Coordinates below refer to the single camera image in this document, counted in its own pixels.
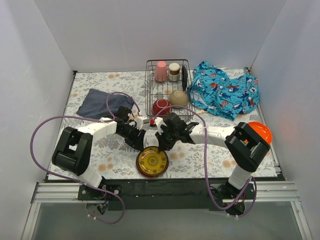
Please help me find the beige ceramic bowl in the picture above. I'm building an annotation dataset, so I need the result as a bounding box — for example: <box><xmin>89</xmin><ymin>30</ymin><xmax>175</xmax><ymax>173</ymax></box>
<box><xmin>169</xmin><ymin>90</ymin><xmax>188</xmax><ymax>109</ymax></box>

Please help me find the pink plastic cup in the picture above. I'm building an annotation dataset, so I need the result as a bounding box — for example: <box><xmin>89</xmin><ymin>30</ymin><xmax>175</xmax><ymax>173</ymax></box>
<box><xmin>154</xmin><ymin>61</ymin><xmax>167</xmax><ymax>83</ymax></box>

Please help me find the orange plastic plate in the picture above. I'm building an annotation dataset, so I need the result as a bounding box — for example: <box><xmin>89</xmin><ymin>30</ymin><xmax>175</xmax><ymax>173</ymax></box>
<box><xmin>248</xmin><ymin>121</ymin><xmax>273</xmax><ymax>145</ymax></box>

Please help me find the black bowl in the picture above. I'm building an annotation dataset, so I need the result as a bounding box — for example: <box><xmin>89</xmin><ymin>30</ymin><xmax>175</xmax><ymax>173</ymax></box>
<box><xmin>181</xmin><ymin>65</ymin><xmax>188</xmax><ymax>92</ymax></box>

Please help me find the red bowl cream inside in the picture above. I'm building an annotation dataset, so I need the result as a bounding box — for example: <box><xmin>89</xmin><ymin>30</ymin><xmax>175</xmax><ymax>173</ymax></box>
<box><xmin>151</xmin><ymin>98</ymin><xmax>171</xmax><ymax>116</ymax></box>

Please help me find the steel cup brown band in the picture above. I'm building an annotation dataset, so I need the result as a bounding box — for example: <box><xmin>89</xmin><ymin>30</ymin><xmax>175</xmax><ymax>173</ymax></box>
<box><xmin>168</xmin><ymin>62</ymin><xmax>180</xmax><ymax>82</ymax></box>

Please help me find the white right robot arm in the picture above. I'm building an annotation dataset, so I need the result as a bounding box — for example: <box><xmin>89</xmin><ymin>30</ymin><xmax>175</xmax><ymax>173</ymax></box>
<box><xmin>150</xmin><ymin>113</ymin><xmax>273</xmax><ymax>199</ymax></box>

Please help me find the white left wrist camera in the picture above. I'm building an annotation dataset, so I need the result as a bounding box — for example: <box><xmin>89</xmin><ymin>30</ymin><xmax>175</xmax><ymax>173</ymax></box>
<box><xmin>134</xmin><ymin>116</ymin><xmax>150</xmax><ymax>130</ymax></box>

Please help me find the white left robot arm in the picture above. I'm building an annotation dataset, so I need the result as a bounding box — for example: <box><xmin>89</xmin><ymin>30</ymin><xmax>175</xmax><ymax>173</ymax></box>
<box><xmin>51</xmin><ymin>106</ymin><xmax>148</xmax><ymax>200</ymax></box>

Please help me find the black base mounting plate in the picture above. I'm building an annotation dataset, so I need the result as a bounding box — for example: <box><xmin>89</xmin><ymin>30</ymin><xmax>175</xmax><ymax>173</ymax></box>
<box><xmin>77</xmin><ymin>178</ymin><xmax>240</xmax><ymax>211</ymax></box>

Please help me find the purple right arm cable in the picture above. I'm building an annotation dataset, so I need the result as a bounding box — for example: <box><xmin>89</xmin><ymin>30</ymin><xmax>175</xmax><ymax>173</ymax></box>
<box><xmin>149</xmin><ymin>104</ymin><xmax>258</xmax><ymax>219</ymax></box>

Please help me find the aluminium frame rail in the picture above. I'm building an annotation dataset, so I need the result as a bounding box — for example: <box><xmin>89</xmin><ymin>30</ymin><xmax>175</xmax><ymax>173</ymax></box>
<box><xmin>22</xmin><ymin>179</ymin><xmax>312</xmax><ymax>240</ymax></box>

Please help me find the black wire dish rack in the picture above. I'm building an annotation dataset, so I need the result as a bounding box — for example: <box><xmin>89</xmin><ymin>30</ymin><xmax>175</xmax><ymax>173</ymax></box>
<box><xmin>144</xmin><ymin>58</ymin><xmax>193</xmax><ymax>118</ymax></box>

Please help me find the blue fish print cloth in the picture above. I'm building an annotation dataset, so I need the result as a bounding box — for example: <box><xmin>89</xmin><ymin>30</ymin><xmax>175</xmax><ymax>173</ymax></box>
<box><xmin>186</xmin><ymin>61</ymin><xmax>260</xmax><ymax>121</ymax></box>

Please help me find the dark blue folded towel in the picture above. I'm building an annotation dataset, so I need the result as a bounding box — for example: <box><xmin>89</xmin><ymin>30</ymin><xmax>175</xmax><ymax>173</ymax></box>
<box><xmin>76</xmin><ymin>88</ymin><xmax>134</xmax><ymax>120</ymax></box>

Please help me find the floral patterned table mat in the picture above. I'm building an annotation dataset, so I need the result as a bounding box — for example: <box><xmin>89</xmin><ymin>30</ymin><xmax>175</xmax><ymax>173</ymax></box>
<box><xmin>61</xmin><ymin>71</ymin><xmax>262</xmax><ymax>179</ymax></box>

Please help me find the yellow patterned plate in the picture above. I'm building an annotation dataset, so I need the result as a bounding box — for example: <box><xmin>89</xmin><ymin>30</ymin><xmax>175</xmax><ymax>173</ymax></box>
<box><xmin>135</xmin><ymin>146</ymin><xmax>169</xmax><ymax>179</ymax></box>

